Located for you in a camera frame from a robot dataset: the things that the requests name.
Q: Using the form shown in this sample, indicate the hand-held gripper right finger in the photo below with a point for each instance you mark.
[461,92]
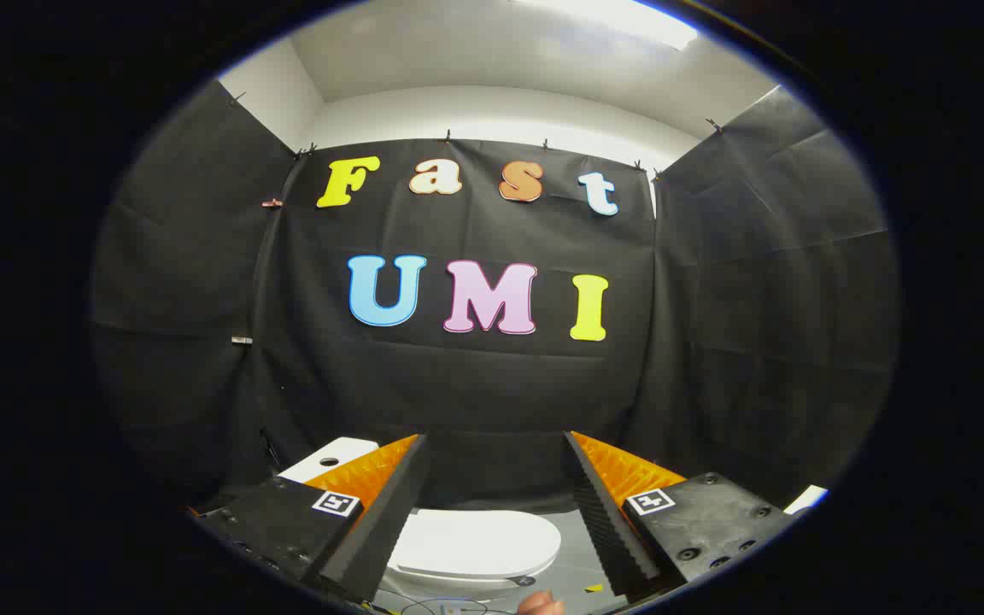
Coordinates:
[599,512]

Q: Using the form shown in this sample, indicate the light board panel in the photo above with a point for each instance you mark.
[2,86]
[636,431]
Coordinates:
[806,499]

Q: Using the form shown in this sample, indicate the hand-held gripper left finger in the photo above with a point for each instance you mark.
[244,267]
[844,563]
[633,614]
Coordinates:
[389,512]

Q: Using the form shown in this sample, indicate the row of small black clips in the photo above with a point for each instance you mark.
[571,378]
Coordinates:
[449,137]

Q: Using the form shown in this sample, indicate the black backdrop cloth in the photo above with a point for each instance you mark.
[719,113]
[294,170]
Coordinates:
[475,384]

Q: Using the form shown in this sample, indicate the white toilet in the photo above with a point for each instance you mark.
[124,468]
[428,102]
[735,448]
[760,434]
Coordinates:
[334,453]

